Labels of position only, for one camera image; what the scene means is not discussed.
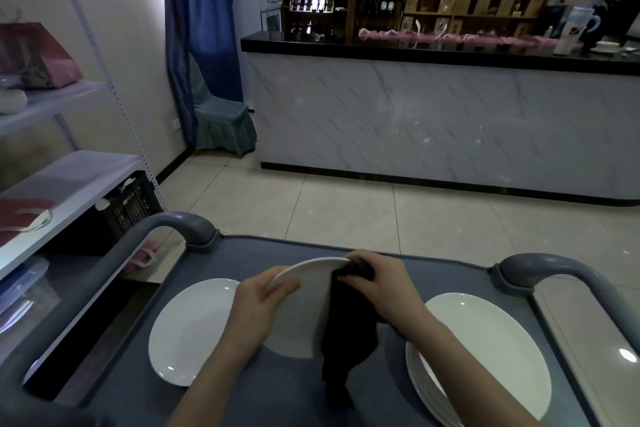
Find black plastic crate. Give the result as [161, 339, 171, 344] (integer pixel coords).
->
[97, 171, 165, 242]

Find person's left hand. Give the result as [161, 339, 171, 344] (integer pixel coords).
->
[232, 266, 303, 348]

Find white bowl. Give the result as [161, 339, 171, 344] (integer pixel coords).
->
[0, 89, 29, 116]

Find white round plate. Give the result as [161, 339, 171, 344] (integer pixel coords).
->
[147, 278, 243, 386]

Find person's right hand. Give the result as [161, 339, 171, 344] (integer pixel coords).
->
[337, 250, 441, 342]

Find pink bag white handles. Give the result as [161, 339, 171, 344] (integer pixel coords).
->
[125, 240, 169, 275]

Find blue curtain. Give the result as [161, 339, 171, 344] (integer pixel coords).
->
[162, 0, 246, 150]

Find person's left forearm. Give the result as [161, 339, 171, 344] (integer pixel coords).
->
[165, 336, 261, 427]

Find white pitcher with handle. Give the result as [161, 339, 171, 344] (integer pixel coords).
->
[553, 6, 602, 56]

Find white refrigerator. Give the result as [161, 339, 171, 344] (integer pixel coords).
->
[229, 0, 265, 40]

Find chair with grey-green cover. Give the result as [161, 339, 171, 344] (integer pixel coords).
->
[189, 53, 259, 158]

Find marble bar counter black top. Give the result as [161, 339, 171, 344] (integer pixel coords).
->
[241, 31, 640, 207]

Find clear container blue lid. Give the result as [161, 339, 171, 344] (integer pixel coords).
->
[0, 256, 61, 338]

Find white metal shelf rack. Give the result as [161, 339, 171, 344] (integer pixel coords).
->
[0, 0, 169, 392]

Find dark wine rack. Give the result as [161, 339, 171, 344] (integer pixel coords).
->
[355, 0, 412, 38]

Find stack of white plates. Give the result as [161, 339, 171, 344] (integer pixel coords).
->
[405, 292, 553, 427]
[262, 256, 353, 359]

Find black pegged stand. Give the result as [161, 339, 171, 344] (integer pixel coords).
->
[592, 0, 640, 40]

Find dark blue cleaning cloth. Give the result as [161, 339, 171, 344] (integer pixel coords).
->
[319, 261, 409, 410]

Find person's right forearm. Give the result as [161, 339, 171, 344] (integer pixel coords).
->
[415, 316, 546, 427]

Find grey service cart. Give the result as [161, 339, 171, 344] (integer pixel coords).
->
[0, 211, 640, 427]

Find row of pink bags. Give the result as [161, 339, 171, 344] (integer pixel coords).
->
[357, 27, 583, 52]

